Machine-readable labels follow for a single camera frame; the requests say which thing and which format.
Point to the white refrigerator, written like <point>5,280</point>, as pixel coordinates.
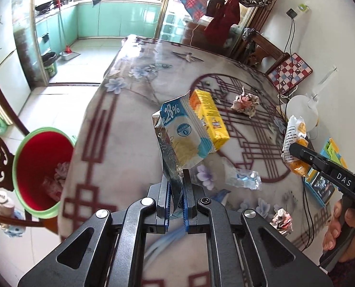
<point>0,36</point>

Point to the red bucket with green rim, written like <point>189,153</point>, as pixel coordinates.
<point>42,161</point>

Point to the dark red apron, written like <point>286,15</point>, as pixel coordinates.
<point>223,21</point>

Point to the black wok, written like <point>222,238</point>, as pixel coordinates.
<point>43,5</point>

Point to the red mop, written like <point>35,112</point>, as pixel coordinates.
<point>63,27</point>

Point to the crushed clear plastic bottle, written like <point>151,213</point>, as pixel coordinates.
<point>243,176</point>

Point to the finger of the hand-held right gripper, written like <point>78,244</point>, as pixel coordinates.
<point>309,156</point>

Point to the plain dark wooden chair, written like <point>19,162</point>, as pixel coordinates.
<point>267,50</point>

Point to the dark shoulder bag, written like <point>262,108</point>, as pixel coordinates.
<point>216,6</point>

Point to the person's right hand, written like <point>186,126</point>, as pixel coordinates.
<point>334,230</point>

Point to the grey dustpan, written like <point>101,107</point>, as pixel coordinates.
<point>69,56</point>

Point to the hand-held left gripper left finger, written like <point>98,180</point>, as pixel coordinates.
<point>166,206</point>

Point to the black kitchen waste bin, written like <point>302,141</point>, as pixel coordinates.
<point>49,65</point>

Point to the yellow carton box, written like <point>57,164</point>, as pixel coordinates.
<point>208,116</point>

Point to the white ceramic jar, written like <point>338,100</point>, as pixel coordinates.
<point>3,203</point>

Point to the crumpled patterned wrapper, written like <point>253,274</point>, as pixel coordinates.
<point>57,179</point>

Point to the green white wall plug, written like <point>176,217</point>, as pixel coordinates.
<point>303,8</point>

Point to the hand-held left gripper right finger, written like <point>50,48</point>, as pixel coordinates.
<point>185,212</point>

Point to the blue white snack packet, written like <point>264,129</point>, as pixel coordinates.
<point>182,137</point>

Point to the teal kitchen base cabinets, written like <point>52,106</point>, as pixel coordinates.
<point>111,18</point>

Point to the person's right forearm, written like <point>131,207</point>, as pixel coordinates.
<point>354,263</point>

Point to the orange snack packet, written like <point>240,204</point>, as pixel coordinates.
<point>295,137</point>

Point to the black wall adapter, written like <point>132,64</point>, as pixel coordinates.
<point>291,13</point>

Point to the white desk lamp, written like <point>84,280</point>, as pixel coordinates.
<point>301,110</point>

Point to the crumpled paper ball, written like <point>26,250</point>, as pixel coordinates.
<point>245,102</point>
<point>281,221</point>

